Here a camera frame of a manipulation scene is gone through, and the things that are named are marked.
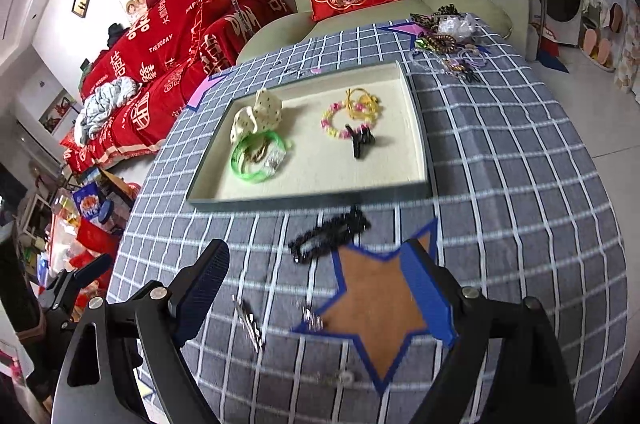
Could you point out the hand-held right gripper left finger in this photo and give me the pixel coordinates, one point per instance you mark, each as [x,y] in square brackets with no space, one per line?
[202,289]

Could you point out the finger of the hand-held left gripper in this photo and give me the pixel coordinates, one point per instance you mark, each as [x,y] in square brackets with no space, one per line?
[17,279]
[92,269]

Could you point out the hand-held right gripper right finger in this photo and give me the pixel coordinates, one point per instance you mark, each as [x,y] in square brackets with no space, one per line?
[427,294]

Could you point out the black beaded hair clip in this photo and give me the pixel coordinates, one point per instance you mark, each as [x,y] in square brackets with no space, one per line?
[345,221]

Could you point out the green plastic bangle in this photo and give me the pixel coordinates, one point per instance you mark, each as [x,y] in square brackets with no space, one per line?
[257,174]

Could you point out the grey-green shallow tray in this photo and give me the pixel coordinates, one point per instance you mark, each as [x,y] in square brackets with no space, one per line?
[320,174]

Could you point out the black claw clip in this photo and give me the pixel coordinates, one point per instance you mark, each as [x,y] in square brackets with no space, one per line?
[359,144]

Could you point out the cream polka dot scrunchie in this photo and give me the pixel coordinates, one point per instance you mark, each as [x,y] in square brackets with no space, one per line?
[267,109]

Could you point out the pile of red packages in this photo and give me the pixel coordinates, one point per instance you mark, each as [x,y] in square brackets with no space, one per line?
[92,239]

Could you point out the brown star mark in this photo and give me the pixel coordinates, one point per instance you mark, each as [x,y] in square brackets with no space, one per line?
[370,304]

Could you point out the silver hair clip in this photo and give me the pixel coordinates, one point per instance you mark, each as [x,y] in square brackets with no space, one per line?
[250,324]

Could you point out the blue printed box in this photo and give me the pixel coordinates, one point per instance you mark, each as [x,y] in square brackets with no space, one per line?
[90,204]

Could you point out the small silver charm clip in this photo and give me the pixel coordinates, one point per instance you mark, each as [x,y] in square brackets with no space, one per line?
[310,316]

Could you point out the blue checked tablecloth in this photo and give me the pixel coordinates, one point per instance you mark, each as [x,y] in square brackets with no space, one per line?
[525,204]

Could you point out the grey white crumpled cloth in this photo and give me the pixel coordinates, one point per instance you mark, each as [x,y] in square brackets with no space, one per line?
[105,104]

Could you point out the pink star mark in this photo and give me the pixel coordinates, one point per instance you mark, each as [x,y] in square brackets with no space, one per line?
[205,92]

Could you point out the red printed sofa blanket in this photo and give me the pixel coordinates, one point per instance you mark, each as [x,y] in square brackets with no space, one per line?
[170,54]

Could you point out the black hat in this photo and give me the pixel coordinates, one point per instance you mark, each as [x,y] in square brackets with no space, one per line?
[117,35]

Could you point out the pile of mixed hair accessories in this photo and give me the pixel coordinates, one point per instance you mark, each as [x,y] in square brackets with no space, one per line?
[450,39]

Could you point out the purple star marker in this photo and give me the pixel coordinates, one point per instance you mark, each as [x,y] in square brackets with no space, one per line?
[400,29]

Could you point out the cartoon figure picture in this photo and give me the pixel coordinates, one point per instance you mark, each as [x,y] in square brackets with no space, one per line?
[135,2]

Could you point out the rack of slippers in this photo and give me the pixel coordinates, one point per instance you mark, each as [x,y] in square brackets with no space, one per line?
[600,44]

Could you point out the patterned flat box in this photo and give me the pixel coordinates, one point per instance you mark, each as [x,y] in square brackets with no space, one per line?
[629,59]

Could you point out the framed wall picture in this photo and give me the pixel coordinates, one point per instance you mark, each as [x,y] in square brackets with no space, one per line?
[57,110]

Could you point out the small black picture frame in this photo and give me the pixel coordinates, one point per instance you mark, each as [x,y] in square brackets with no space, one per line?
[81,3]

